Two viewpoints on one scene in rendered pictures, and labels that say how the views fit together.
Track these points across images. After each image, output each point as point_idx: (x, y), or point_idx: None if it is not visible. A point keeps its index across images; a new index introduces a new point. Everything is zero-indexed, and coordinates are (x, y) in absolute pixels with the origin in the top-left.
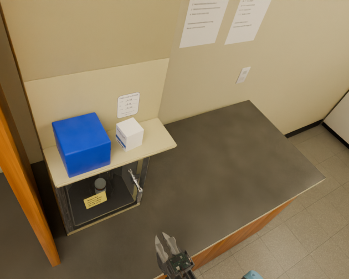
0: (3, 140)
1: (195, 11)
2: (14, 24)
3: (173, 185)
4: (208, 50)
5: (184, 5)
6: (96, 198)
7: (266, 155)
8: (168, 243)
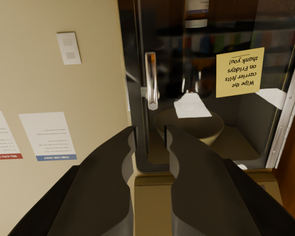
0: None
1: (63, 142)
2: None
3: None
4: (21, 106)
5: (77, 146)
6: (236, 80)
7: None
8: (131, 173)
